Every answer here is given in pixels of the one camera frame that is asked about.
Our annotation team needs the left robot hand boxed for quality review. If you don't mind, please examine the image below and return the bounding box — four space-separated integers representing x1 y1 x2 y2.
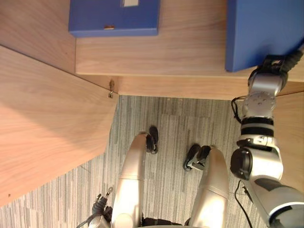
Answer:
91 186 114 221

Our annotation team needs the plain blue folder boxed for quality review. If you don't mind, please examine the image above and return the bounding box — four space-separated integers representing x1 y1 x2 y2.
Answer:
225 0 304 73

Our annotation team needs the wooden cabinet door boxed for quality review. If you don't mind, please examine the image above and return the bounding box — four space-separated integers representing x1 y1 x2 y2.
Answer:
0 45 120 208
272 90 304 190

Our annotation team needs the metal cabinet door hinge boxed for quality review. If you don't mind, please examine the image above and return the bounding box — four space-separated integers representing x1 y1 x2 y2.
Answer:
107 80 116 99

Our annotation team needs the wooden cabinet body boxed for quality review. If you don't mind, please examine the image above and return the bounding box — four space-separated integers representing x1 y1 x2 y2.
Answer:
0 0 304 101

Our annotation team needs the blue folder with white label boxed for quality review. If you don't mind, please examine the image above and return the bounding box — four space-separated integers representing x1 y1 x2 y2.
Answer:
68 0 160 38

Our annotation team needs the left silver robot leg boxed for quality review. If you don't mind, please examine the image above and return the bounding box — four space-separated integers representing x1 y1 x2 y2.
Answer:
110 132 152 228

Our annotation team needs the silver robot leg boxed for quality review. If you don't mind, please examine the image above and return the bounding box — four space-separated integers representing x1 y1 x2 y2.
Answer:
190 144 230 228
110 132 152 228

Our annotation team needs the dark robot torso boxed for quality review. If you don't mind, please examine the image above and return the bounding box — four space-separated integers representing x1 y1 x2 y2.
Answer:
142 216 192 228

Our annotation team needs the left dark robot foot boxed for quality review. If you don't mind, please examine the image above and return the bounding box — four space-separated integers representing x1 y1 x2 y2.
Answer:
145 125 159 154

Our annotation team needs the dark robot foot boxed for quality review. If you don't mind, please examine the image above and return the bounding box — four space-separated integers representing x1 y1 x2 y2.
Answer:
145 125 159 154
182 143 202 171

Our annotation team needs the right dark robot foot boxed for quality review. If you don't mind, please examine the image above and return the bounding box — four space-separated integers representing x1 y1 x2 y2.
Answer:
182 143 202 171

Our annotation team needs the right silver robot leg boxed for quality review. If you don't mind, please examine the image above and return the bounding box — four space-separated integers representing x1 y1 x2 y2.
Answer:
190 144 230 228

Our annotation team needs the black elbow cable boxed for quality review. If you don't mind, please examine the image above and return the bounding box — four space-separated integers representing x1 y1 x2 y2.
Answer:
234 179 253 228

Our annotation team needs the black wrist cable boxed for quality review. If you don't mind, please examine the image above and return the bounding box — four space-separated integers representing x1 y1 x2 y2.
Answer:
231 95 245 123

